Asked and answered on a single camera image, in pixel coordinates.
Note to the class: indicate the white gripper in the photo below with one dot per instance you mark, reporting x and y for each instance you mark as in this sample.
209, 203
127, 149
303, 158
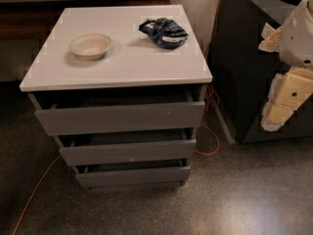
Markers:
297, 39

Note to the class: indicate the grey bottom drawer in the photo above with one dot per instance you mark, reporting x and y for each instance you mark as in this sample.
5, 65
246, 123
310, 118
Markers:
109, 175

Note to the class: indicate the grey drawer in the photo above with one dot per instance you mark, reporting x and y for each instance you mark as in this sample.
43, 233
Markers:
127, 147
122, 118
109, 175

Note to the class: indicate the grey drawer cabinet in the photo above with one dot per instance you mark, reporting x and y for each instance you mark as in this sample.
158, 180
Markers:
133, 71

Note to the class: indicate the grey middle drawer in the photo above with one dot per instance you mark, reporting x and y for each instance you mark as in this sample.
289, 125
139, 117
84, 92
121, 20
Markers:
127, 147

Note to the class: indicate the grey top drawer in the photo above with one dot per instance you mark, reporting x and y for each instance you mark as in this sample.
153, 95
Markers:
122, 118

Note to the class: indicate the white label on bin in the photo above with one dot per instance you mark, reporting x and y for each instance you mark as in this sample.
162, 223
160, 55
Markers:
267, 31

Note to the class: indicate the dark grey trash bin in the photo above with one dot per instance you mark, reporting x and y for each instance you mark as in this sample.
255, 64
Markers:
242, 74

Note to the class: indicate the blue crumpled chip bag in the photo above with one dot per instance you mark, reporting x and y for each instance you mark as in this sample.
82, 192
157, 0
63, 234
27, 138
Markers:
165, 33

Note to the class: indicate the white paper bowl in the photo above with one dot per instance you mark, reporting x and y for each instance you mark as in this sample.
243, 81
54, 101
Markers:
90, 47

